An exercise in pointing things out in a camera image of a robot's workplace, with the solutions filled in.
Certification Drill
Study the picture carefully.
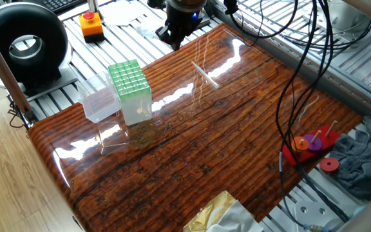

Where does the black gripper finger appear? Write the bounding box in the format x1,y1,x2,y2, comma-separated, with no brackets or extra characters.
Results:
155,24,180,52
176,21,203,49

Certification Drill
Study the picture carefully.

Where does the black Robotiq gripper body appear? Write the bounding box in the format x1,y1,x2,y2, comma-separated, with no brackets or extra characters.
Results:
165,3,207,33

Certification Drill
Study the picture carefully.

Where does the clear large pipette tip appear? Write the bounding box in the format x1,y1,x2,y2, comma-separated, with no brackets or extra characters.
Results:
191,61,220,90

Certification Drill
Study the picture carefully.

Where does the green pipette tip rack box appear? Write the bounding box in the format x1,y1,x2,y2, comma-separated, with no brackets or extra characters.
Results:
108,59,153,126

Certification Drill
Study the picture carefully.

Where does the clear crumpled plastic bag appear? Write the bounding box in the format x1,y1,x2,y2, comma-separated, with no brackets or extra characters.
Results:
136,17,166,39

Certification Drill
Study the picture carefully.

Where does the white paper sheet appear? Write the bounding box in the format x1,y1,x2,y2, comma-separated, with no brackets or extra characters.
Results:
100,0,157,27

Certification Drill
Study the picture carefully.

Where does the yellow emergency stop button box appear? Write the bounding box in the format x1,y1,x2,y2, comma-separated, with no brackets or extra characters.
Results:
78,11,106,44

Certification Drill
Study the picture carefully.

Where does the clear plastic box lid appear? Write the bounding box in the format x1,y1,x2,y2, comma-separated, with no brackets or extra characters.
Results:
77,71,122,124

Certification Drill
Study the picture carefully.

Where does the glossy wood-grain board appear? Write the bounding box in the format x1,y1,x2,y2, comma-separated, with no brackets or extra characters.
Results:
27,22,363,232

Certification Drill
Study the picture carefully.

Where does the black keyboard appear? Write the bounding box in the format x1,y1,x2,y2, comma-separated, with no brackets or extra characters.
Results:
40,0,86,14

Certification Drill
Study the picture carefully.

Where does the perforated aluminium plate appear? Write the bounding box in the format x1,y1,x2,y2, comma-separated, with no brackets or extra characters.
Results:
301,5,334,33

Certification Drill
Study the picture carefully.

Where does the brown metal pole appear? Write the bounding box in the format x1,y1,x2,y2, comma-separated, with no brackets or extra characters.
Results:
0,18,35,124

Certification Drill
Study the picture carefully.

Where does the red wooden peg toy base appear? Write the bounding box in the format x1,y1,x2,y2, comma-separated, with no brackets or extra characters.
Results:
281,120,341,168

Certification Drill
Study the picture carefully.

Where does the gold tissue pack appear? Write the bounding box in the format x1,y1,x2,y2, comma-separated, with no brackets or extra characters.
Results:
182,189,263,232

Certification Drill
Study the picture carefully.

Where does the grey crumpled cloth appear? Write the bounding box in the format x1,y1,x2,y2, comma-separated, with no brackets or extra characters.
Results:
328,115,371,200

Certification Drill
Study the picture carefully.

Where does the black cable with plug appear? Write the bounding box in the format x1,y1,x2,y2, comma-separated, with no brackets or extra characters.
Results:
223,0,299,39

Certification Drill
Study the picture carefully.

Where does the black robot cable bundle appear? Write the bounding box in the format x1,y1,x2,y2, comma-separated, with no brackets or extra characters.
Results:
274,0,371,226

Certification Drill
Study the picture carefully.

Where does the orange stacking ring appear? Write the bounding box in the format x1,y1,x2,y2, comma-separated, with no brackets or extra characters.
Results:
290,136,309,153

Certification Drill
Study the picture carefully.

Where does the purple stacking ring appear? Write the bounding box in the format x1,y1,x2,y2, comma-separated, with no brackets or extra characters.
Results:
303,133,323,152

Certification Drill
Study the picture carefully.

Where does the red stacking ring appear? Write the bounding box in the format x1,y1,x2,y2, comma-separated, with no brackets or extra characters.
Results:
319,157,340,174

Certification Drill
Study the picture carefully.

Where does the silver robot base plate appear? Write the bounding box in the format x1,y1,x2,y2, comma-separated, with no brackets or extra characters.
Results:
293,201,350,232

